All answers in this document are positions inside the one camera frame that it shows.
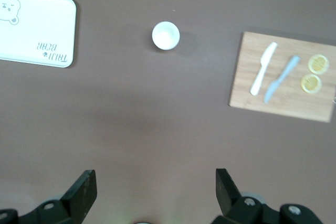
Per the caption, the white plastic knife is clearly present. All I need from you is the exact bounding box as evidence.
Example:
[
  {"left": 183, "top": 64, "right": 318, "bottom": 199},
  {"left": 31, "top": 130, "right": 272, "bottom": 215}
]
[{"left": 249, "top": 41, "right": 278, "bottom": 96}]

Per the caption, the yellow lemon slice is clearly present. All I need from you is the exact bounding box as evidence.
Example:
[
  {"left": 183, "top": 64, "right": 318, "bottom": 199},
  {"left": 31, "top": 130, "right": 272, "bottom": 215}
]
[
  {"left": 300, "top": 73, "right": 322, "bottom": 94},
  {"left": 308, "top": 54, "right": 330, "bottom": 75}
]

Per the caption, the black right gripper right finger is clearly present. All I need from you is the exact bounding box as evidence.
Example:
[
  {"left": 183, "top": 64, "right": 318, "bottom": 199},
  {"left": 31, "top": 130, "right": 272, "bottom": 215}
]
[{"left": 211, "top": 168, "right": 280, "bottom": 224}]

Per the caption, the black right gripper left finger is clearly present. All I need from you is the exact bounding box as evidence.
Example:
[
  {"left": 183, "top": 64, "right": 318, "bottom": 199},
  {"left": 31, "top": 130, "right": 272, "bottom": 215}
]
[{"left": 17, "top": 170, "right": 98, "bottom": 224}]

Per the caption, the white plastic cup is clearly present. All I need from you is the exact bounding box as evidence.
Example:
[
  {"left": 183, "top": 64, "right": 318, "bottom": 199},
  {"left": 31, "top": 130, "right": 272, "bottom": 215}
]
[{"left": 151, "top": 21, "right": 181, "bottom": 51}]

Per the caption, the bamboo cutting board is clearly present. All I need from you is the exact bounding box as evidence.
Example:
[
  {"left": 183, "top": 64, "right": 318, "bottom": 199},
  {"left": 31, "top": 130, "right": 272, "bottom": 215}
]
[{"left": 228, "top": 31, "right": 336, "bottom": 123}]

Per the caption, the grey plastic knife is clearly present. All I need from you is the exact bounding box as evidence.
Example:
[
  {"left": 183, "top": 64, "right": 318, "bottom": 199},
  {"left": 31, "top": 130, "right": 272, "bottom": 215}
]
[{"left": 263, "top": 55, "right": 301, "bottom": 104}]

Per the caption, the cream bear print tray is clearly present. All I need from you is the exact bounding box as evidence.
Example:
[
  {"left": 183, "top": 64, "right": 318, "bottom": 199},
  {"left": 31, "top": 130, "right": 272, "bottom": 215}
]
[{"left": 0, "top": 0, "right": 77, "bottom": 68}]

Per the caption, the brown table mat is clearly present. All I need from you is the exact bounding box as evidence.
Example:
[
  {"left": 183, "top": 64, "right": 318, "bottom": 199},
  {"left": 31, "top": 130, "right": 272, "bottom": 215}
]
[{"left": 0, "top": 0, "right": 336, "bottom": 224}]

